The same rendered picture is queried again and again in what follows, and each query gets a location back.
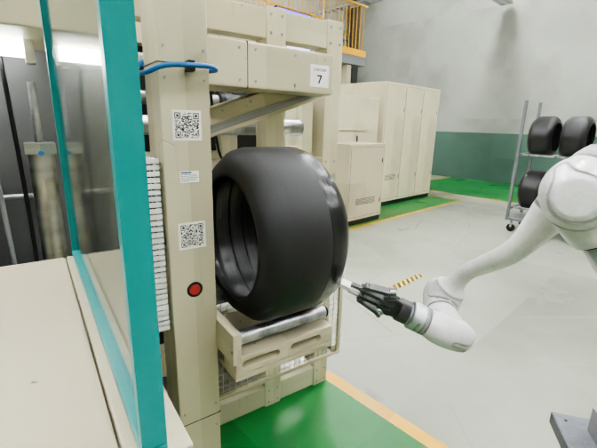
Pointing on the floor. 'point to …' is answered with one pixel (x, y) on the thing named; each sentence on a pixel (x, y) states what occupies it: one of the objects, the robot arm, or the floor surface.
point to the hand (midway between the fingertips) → (349, 286)
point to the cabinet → (361, 179)
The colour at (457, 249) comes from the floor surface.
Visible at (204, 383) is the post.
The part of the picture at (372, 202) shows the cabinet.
